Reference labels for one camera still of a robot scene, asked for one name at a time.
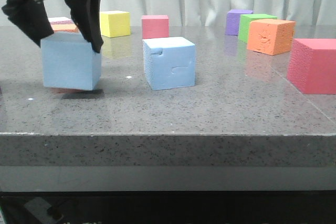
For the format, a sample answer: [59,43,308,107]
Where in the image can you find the smooth light blue foam cube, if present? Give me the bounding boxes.
[40,32,101,90]

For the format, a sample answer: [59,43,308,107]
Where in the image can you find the dented light blue foam cube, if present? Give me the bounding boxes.
[142,37,196,90]

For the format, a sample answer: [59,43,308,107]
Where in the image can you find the pink foam cube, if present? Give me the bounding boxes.
[48,17,73,25]

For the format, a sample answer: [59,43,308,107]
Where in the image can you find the left orange foam cube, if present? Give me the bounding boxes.
[51,24,79,33]

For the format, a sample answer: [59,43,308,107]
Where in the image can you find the yellow foam cube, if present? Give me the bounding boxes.
[100,10,131,38]

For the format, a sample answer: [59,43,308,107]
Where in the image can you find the small red foam cube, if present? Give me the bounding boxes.
[141,15,170,39]

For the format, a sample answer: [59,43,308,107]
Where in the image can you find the purple foam cube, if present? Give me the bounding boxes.
[225,9,254,36]

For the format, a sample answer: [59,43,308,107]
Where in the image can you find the green foam cube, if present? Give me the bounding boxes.
[238,14,278,43]

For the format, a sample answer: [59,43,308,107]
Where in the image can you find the dented orange foam cube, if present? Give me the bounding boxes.
[247,19,296,56]

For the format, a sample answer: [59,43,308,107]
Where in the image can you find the large red foam cube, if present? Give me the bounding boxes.
[287,38,335,94]

